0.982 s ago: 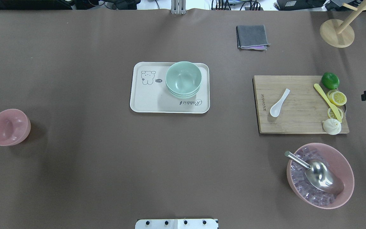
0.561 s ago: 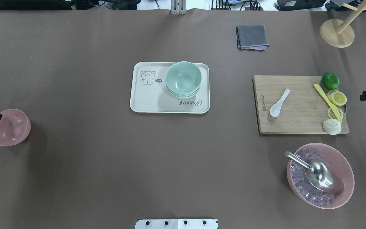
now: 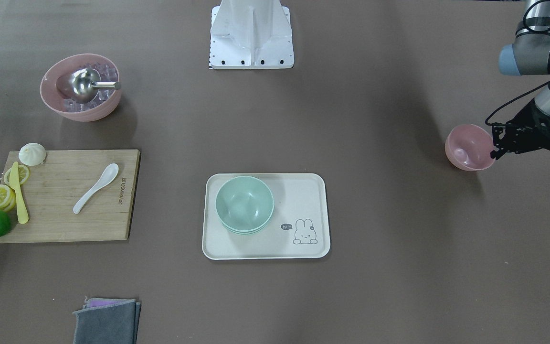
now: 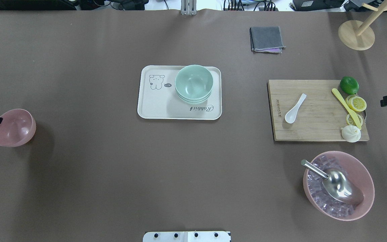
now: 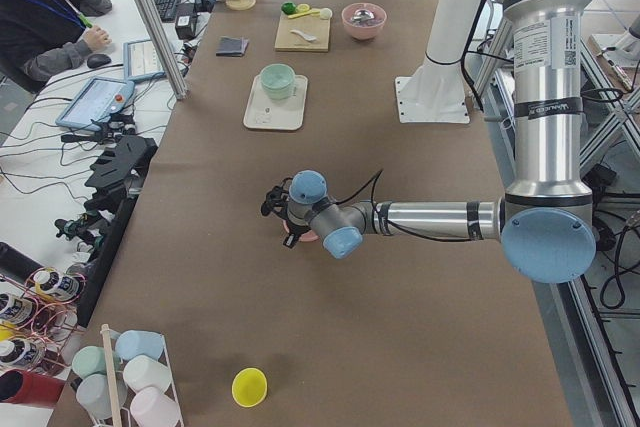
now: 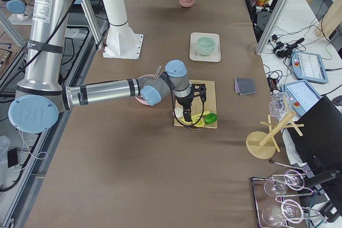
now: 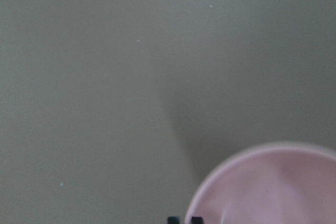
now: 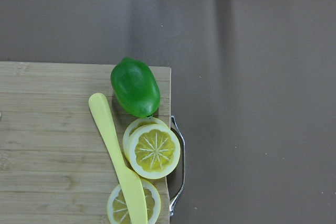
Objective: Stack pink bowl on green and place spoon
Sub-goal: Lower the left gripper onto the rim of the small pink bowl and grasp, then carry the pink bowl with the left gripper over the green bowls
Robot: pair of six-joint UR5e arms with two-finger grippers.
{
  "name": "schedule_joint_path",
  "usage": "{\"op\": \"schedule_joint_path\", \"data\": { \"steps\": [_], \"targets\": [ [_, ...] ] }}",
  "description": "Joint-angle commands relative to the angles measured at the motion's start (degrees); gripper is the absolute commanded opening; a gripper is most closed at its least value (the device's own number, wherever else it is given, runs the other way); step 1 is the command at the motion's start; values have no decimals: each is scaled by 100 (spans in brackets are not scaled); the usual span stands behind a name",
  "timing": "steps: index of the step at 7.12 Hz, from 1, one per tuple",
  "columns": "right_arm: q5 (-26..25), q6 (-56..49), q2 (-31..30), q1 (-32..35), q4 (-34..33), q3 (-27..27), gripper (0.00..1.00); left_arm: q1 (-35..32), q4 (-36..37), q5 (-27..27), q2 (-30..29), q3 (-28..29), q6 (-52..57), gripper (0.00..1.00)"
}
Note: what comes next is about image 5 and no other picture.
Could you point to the cream rabbit tray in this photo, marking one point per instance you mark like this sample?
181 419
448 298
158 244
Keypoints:
263 113

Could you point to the yellow plastic knife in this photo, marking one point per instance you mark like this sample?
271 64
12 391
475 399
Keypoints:
312 11

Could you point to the grey folded cloth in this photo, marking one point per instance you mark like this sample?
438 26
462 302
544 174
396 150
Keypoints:
232 47

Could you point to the seated person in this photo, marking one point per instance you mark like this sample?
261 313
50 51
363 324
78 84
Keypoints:
43 38

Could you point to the yellow plastic cup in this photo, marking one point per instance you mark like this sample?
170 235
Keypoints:
249 387

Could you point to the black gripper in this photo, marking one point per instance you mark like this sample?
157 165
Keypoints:
291 233

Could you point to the green lime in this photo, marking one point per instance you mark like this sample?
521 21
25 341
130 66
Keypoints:
288 8

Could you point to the black computer mouse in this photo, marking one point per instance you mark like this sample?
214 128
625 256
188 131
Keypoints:
97 60

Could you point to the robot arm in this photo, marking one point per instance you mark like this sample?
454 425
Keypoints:
543 222

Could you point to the aluminium frame post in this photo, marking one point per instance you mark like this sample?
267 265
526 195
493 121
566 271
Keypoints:
153 24

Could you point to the white steamed bun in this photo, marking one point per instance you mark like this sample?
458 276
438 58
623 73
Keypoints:
325 13

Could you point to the small pink bowl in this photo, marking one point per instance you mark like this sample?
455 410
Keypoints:
309 236

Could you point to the top green bowl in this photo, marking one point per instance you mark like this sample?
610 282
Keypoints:
277 81

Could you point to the blue teach pendant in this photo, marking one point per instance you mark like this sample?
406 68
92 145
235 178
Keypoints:
97 101

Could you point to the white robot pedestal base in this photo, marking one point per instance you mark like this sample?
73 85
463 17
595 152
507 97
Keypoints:
435 93

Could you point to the cup rack with cups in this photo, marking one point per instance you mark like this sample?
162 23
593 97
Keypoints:
126 379

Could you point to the large pink ice bowl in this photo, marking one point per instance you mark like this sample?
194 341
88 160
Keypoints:
363 32

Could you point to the metal ice scoop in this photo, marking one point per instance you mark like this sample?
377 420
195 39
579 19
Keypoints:
362 16

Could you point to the wooden cutting board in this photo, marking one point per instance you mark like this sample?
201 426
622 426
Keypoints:
312 24

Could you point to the white ceramic spoon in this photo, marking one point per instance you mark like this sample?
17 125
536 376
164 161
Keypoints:
304 36

